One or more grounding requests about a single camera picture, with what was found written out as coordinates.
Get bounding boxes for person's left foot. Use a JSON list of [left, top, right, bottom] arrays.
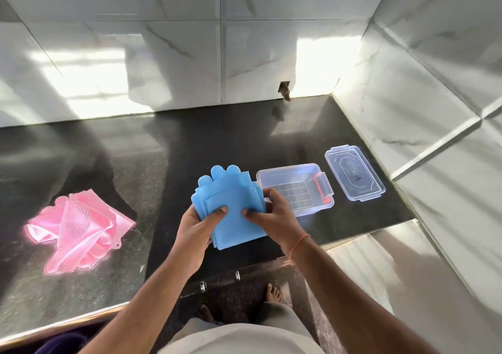
[[196, 304, 216, 324]]

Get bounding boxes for person's right foot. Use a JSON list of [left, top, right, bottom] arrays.
[[265, 283, 284, 304]]

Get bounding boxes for person's foot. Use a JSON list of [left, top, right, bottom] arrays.
[[265, 283, 284, 304], [196, 304, 216, 324]]

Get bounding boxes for person's left forearm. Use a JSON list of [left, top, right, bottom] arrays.
[[78, 254, 204, 354]]

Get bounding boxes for clear plastic box red latches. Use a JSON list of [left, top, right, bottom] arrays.
[[256, 163, 335, 218]]

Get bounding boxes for grey trousers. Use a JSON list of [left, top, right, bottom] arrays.
[[176, 302, 314, 339]]

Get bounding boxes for pink rubber glove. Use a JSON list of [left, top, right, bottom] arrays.
[[24, 188, 137, 256], [43, 224, 118, 275]]

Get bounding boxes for person's right forearm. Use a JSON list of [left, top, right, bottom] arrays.
[[288, 236, 440, 354]]

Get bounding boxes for red thread bracelet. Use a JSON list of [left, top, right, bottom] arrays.
[[288, 233, 311, 263]]

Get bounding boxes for clear plastic lid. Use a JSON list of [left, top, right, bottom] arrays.
[[324, 144, 386, 202]]

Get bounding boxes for purple bucket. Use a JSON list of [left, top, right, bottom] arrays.
[[35, 330, 89, 354]]

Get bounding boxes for person's left hand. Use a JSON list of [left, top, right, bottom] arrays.
[[172, 204, 229, 276]]

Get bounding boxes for white shirt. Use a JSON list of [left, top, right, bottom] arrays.
[[156, 323, 326, 354]]

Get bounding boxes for person's right hand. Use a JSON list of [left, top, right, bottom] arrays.
[[241, 187, 311, 257]]

